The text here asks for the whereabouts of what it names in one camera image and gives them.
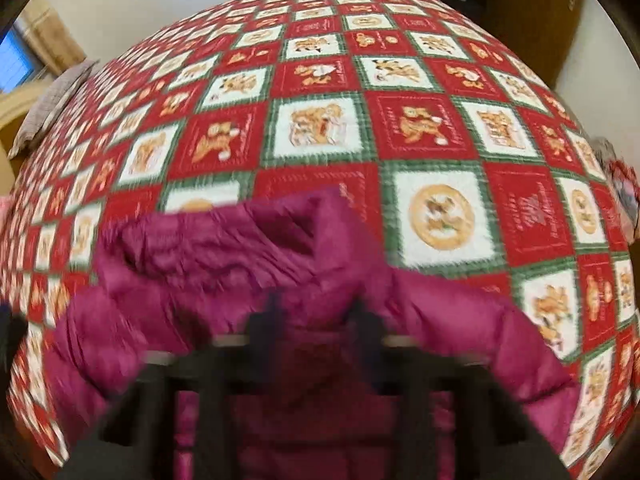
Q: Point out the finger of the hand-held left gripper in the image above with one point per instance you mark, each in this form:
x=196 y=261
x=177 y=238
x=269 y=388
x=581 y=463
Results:
x=11 y=332

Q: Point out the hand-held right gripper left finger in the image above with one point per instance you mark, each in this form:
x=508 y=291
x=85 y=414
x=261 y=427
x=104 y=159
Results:
x=272 y=322

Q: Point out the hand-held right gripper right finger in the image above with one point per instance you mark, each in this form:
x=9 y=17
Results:
x=363 y=327

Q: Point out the magenta puffer jacket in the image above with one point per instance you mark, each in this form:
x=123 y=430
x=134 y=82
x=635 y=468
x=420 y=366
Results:
x=200 y=270

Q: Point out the pile of clothes on floor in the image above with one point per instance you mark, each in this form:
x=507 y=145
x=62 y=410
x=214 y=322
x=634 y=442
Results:
x=620 y=185

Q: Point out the red printed bear quilt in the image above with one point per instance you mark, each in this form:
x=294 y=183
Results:
x=320 y=110

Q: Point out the grey pillow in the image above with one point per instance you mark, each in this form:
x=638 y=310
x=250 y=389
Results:
x=55 y=100

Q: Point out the window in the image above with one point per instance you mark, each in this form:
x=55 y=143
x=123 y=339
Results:
x=15 y=62

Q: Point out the beige curtain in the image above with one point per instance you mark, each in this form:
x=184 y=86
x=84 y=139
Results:
x=55 y=40

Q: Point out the wooden door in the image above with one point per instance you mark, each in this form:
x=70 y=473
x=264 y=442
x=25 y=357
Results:
x=530 y=20

